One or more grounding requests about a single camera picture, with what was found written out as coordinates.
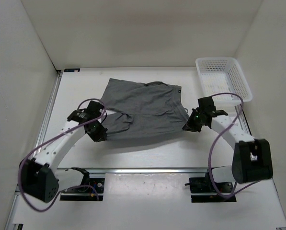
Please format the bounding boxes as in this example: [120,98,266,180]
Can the grey drawstring shorts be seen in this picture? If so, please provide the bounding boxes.
[101,78,189,141]

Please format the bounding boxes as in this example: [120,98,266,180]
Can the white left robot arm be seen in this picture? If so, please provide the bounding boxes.
[18,99,107,203]

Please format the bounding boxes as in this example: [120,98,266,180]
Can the white perforated plastic basket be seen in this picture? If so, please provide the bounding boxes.
[195,57,252,106]

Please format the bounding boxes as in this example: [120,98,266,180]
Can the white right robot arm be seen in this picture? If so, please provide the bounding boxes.
[183,97,273,192]

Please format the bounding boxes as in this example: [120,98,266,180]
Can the aluminium table edge rail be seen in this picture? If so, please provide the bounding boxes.
[54,167,261,177]

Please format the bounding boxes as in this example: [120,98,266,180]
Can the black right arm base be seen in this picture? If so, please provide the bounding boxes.
[184,168,237,203]

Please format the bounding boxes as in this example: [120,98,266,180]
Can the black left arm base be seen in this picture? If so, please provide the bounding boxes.
[60,167,105,202]

